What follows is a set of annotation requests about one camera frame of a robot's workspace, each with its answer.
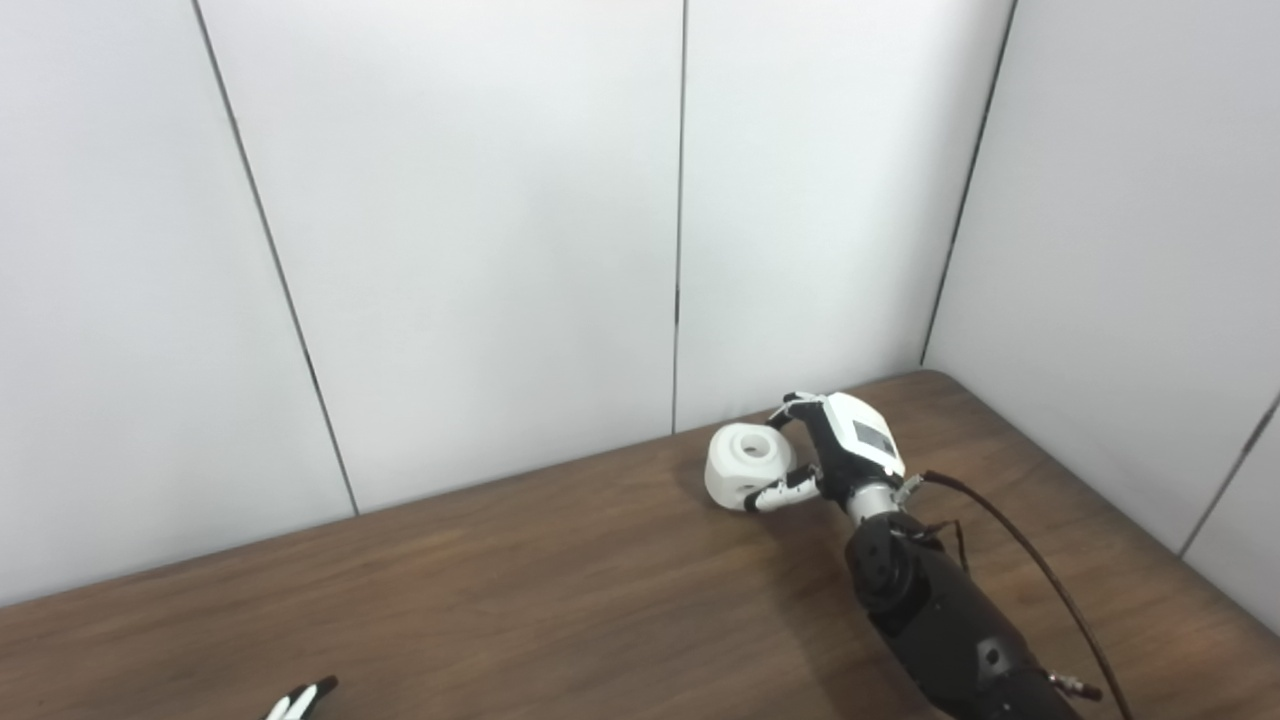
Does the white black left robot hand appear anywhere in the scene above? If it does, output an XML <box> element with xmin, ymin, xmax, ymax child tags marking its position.
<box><xmin>262</xmin><ymin>676</ymin><xmax>339</xmax><ymax>720</ymax></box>

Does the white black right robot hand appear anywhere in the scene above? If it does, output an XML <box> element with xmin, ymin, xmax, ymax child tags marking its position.
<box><xmin>745</xmin><ymin>392</ymin><xmax>907</xmax><ymax>514</ymax></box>

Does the round white plastic piece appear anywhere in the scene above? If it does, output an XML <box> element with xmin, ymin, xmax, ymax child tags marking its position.
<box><xmin>704</xmin><ymin>424</ymin><xmax>798</xmax><ymax>512</ymax></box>

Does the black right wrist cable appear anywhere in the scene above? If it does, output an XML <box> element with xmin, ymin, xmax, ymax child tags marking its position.
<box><xmin>898</xmin><ymin>470</ymin><xmax>1137</xmax><ymax>720</ymax></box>

